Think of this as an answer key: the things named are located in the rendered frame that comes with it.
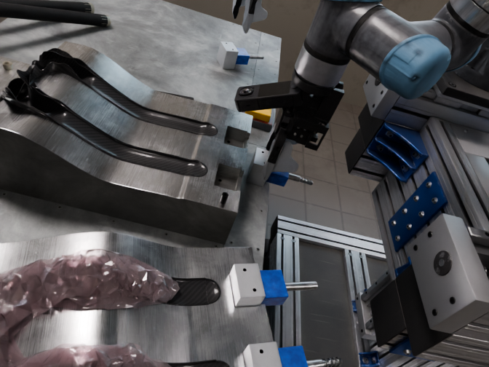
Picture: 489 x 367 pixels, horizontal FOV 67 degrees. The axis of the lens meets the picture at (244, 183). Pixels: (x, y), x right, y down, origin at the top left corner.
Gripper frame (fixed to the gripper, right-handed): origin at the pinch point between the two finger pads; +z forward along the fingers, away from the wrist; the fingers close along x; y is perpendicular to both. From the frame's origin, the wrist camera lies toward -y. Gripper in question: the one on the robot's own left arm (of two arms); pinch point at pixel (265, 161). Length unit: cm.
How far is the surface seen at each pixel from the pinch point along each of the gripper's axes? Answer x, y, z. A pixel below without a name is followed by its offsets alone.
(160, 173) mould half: -15.0, -17.0, -3.9
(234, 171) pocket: -9.1, -5.7, -3.5
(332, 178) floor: 103, 55, 85
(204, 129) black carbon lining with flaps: -0.9, -13.1, -3.8
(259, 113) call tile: 17.0, -3.0, 1.2
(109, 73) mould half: 2.5, -32.3, -7.0
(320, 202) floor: 82, 48, 85
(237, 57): 40.0, -12.0, 1.3
